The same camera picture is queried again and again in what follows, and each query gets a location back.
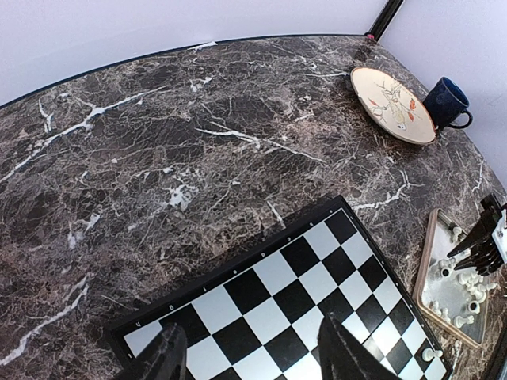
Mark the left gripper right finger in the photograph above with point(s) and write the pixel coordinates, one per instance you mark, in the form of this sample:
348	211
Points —
343	357

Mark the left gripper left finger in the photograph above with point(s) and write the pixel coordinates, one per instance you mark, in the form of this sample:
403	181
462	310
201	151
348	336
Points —
165	356

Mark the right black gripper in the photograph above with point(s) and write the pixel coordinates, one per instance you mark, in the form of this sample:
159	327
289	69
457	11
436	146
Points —
486	240

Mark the white bishop chess piece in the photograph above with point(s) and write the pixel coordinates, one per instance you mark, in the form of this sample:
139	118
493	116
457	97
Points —
428	354

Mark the black grey chessboard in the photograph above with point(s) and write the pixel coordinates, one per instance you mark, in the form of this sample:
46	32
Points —
257	317

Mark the dark blue mug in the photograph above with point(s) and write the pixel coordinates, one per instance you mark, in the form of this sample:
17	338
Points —
445	102

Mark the right black frame post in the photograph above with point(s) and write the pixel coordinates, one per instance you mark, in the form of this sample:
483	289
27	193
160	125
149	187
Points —
384	19

